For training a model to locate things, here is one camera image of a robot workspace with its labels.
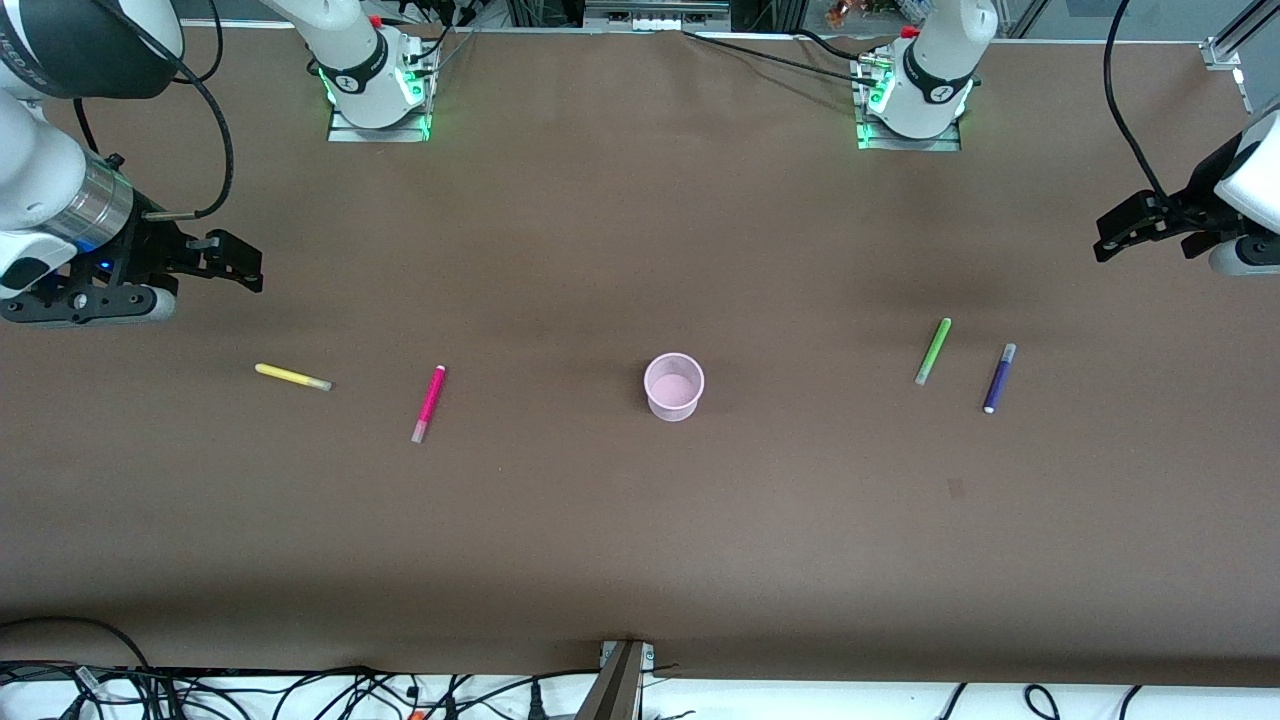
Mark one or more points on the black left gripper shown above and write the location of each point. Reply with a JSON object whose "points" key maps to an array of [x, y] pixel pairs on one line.
{"points": [[1186, 214]]}

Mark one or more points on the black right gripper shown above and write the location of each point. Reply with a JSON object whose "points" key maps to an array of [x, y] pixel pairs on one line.
{"points": [[150, 251]]}

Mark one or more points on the purple marker pen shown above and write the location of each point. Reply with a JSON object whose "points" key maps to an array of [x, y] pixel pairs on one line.
{"points": [[999, 378]]}

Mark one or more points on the pink marker pen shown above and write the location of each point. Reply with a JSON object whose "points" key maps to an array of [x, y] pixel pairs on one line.
{"points": [[430, 400]]}

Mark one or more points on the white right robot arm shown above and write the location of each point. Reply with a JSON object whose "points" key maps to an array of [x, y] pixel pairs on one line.
{"points": [[40, 190]]}

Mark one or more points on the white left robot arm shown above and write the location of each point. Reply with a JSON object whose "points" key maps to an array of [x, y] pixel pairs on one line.
{"points": [[940, 70]]}

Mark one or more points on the pink plastic pen holder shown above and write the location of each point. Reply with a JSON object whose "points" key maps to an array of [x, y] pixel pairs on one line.
{"points": [[674, 392]]}

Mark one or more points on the yellow marker pen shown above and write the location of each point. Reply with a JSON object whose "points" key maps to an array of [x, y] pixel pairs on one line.
{"points": [[290, 376]]}

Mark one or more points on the green marker pen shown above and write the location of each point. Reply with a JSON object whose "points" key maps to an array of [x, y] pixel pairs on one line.
{"points": [[933, 350]]}

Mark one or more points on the white power strip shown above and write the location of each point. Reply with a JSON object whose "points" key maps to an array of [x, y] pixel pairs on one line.
{"points": [[655, 15]]}

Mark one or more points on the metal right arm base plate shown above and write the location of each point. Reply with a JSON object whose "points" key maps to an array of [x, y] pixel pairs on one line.
{"points": [[345, 132]]}

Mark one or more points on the aluminium corner frame bracket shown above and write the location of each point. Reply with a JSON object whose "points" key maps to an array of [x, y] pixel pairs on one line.
{"points": [[1235, 45]]}

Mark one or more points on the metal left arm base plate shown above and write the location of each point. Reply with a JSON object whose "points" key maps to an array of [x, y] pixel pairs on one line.
{"points": [[905, 144]]}

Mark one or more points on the aluminium frame post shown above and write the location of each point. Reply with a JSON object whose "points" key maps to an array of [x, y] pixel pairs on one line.
{"points": [[615, 685]]}

